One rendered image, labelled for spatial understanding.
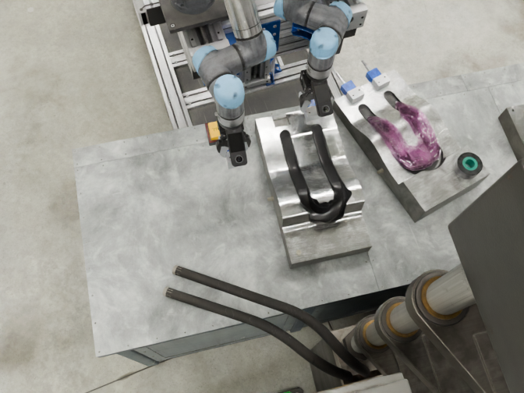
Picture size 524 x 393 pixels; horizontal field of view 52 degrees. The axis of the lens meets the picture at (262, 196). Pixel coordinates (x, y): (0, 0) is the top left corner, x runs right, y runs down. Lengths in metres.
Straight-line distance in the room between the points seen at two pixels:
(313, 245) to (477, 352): 0.80
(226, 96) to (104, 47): 1.87
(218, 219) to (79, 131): 1.34
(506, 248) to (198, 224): 1.27
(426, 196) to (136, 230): 0.93
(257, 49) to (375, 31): 1.82
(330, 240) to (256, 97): 1.15
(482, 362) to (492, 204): 0.43
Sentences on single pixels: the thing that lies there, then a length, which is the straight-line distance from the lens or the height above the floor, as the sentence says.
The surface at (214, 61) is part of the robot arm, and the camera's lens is 1.43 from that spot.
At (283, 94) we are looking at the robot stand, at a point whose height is 0.21.
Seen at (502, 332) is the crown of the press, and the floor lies 1.85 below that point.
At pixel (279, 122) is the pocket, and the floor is 0.86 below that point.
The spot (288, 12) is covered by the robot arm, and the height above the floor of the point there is 1.22.
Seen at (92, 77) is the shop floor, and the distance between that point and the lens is 3.06.
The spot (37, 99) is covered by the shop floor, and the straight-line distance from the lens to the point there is 3.08.
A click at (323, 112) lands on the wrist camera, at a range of 1.64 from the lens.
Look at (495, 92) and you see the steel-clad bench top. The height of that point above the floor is 0.80.
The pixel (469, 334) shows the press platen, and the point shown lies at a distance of 0.99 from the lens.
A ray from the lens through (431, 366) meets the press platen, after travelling 1.22.
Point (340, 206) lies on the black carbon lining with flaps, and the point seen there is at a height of 0.88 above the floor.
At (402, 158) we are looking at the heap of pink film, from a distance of 1.79.
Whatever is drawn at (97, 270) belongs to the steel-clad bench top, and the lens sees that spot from 1.75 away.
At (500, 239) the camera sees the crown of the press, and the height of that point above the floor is 1.92.
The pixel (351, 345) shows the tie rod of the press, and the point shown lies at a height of 0.83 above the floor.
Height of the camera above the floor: 2.44
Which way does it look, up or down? 68 degrees down
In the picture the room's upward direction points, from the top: 4 degrees clockwise
